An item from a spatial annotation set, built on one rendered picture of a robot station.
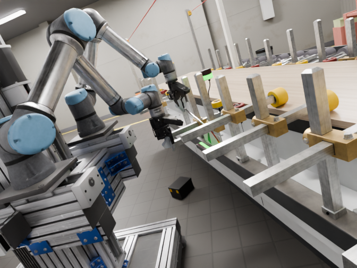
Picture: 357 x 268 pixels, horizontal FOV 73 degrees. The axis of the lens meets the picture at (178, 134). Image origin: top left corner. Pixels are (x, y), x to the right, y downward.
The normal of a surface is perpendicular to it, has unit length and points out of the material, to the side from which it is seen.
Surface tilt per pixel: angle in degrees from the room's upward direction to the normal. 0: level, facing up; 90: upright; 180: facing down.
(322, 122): 90
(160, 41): 90
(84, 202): 90
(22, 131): 95
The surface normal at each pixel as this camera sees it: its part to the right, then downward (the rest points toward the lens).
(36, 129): 0.75, 0.05
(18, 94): -0.09, 0.36
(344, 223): -0.33, -0.89
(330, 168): 0.29, 0.22
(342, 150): -0.90, 0.40
